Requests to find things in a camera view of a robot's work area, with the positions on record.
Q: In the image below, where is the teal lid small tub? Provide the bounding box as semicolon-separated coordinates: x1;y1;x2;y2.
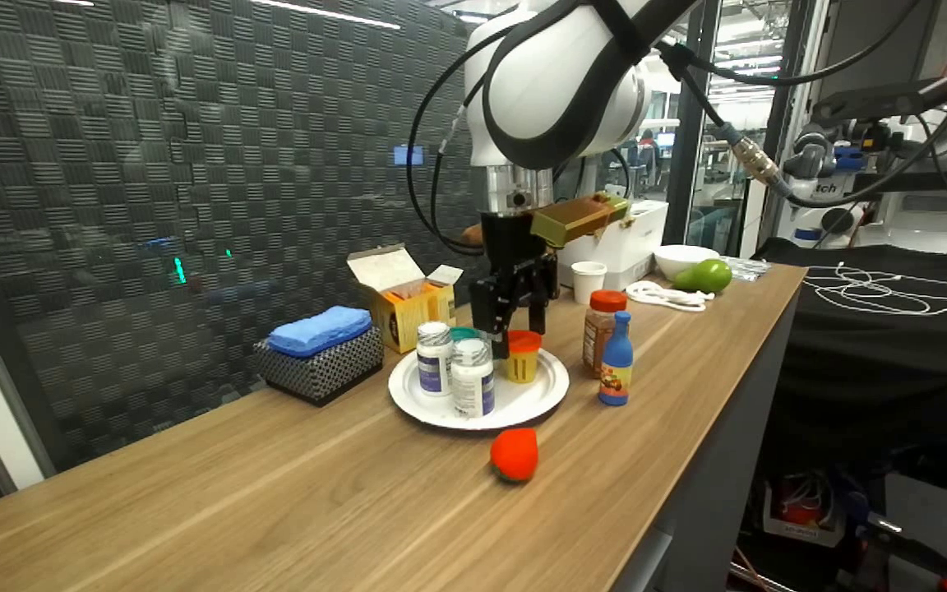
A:
448;322;489;350

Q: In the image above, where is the dark monitor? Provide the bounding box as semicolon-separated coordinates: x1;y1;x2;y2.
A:
806;0;947;118

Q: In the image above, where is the white lab equipment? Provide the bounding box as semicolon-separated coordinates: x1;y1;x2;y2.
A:
783;110;947;255

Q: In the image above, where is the white paper plate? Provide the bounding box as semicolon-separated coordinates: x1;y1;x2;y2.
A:
384;343;573;435

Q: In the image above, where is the white paper cup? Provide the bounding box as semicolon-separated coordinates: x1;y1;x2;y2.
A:
569;255;613;310

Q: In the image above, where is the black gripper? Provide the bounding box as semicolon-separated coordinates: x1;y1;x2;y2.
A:
472;207;559;363

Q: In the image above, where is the open yellow cardboard box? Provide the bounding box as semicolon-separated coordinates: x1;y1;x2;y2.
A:
342;241;468;355

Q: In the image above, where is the orange red ball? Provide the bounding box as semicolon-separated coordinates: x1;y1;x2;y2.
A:
487;423;543;487

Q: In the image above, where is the red object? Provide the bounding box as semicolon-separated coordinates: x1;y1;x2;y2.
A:
766;469;848;545

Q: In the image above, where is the white bowl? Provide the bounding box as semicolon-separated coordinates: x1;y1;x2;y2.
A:
651;241;723;282

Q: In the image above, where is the blue bottle colourful label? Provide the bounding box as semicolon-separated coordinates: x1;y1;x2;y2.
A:
594;310;637;412

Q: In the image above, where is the orange lid yellow tub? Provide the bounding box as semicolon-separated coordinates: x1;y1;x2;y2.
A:
502;327;547;385

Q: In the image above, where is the grey woven basket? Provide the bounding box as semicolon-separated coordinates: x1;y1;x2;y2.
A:
253;327;389;409

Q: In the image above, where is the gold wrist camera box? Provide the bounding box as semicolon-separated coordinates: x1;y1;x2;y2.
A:
529;194;633;251

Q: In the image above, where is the white bottle blue label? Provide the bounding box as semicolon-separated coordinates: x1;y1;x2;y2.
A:
414;319;453;396

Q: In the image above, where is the white rope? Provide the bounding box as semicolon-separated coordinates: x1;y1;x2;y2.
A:
625;275;717;316

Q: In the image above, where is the blue sponge cloth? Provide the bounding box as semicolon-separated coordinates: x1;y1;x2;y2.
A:
266;304;374;363

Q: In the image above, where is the green mango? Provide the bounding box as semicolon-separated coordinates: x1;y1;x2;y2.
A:
669;255;736;297

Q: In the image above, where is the thin white cable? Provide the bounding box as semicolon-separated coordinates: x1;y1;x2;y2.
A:
806;261;947;322

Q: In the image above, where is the orange lid spice jar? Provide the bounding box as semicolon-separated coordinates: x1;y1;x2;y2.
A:
582;286;633;380

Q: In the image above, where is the white pill bottle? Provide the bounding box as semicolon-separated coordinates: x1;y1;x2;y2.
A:
448;335;498;420

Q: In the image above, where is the black covered table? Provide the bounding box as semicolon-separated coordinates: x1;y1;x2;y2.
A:
755;232;947;440

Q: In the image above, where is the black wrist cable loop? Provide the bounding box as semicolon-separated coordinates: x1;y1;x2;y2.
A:
403;25;500;264

